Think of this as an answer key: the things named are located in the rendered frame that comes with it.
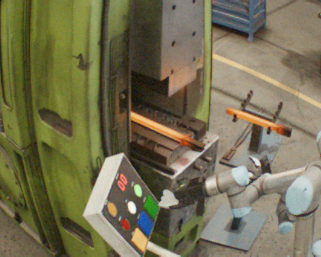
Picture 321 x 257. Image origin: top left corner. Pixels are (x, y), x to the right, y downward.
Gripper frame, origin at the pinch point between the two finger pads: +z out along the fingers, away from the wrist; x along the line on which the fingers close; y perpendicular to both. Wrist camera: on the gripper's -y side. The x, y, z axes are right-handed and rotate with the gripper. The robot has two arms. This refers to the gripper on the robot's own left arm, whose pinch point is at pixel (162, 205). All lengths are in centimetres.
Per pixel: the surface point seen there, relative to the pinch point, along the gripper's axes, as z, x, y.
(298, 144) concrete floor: -25, -194, -133
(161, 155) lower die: 9.4, -36.5, -1.1
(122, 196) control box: 5.2, 9.7, 15.4
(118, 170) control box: 5.2, 2.2, 21.3
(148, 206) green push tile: 4.5, 1.4, 2.1
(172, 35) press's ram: -22, -37, 47
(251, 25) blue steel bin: 8, -406, -85
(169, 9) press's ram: -28, -35, 59
